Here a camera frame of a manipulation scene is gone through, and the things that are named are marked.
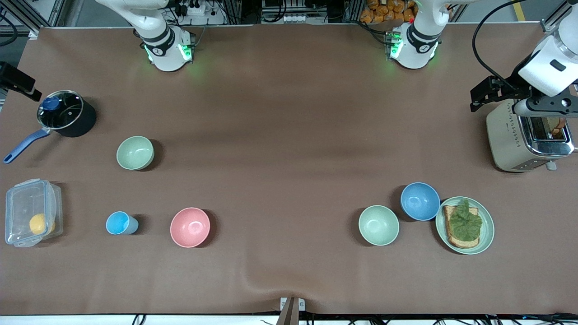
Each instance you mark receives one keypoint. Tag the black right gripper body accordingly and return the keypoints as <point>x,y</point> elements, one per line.
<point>13,80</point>

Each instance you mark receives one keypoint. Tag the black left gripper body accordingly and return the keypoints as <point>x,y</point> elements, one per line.
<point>511,88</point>

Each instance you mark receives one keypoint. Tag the blue bowl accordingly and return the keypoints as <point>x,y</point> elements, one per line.
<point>420,201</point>

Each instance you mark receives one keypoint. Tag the light green bowl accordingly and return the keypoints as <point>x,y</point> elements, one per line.
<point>135,153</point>
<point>378,225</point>

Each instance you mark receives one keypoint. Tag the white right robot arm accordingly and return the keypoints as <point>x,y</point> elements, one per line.
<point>165,49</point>

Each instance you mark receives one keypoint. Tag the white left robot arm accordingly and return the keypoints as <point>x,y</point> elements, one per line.
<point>415,49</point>

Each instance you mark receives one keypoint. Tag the pink bowl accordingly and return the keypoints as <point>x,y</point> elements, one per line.
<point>190,227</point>

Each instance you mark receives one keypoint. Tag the glass lid blue knob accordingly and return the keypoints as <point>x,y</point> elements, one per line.
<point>63,113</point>

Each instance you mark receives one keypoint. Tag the beige chrome toaster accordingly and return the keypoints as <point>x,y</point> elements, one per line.
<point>505,144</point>

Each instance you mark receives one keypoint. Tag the brown toast slice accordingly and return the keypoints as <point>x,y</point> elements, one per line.
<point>559,128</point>

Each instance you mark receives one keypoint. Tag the clear plastic lidded container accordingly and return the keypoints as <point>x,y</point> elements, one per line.
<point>22,203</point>

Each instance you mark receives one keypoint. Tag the green lettuce leaf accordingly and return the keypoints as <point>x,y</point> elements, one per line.
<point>467,223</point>

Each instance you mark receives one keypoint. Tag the light green plate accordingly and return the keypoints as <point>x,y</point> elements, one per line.
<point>487,225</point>

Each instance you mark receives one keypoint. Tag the bag of orange snacks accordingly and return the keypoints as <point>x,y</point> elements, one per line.
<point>388,11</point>

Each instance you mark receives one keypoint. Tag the yellow lemon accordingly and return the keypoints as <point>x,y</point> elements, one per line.
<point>39,224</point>

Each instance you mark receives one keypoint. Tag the brown bread slice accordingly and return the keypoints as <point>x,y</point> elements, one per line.
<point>451,232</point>

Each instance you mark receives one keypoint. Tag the light blue cup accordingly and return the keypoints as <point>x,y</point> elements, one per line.
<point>118,223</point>

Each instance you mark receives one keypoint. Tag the white power strip with plugs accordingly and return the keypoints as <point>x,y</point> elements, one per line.
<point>198,13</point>

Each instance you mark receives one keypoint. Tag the brown tablecloth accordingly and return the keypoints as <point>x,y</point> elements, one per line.
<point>289,135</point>

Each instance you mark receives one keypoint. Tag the white slim power strip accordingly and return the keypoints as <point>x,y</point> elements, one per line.
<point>298,18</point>

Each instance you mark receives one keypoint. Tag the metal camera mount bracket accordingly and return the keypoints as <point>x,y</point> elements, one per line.
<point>292,309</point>

